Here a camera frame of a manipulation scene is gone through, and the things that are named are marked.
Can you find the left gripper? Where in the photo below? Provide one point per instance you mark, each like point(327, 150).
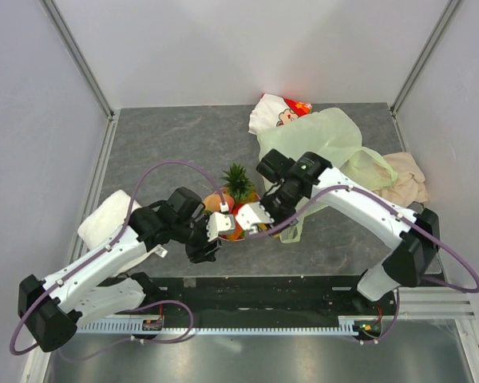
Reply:
point(198, 253)

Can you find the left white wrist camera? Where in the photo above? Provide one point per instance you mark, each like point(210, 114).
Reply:
point(221, 222)

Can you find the white red cartoon bag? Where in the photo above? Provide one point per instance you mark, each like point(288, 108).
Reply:
point(273, 111)

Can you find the pink plate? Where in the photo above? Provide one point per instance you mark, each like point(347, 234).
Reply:
point(252, 197)

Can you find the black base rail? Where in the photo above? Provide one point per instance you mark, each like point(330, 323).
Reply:
point(330, 295)

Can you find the fake red orange mango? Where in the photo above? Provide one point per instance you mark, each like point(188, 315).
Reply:
point(237, 235)

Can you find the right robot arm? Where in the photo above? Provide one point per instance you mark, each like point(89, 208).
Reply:
point(409, 235)

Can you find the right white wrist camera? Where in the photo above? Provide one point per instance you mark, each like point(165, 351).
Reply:
point(251, 215)

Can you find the green avocado print plastic bag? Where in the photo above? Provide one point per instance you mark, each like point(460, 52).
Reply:
point(332, 135)

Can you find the fake pineapple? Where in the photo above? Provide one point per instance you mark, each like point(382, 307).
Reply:
point(238, 185)

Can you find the slotted cable duct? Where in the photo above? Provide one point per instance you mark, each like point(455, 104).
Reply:
point(143, 326)

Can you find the beige crumpled cloth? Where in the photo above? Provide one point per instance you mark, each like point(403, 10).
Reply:
point(409, 187)

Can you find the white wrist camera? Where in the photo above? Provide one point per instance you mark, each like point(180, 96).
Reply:
point(221, 222)
point(251, 215)

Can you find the fake peach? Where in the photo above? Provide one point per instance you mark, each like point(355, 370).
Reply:
point(212, 202)

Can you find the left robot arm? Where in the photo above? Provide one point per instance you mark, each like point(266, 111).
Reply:
point(53, 308)

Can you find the white folded towel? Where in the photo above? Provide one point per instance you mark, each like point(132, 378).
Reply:
point(104, 221)

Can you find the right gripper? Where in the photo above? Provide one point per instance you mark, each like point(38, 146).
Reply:
point(264, 202)

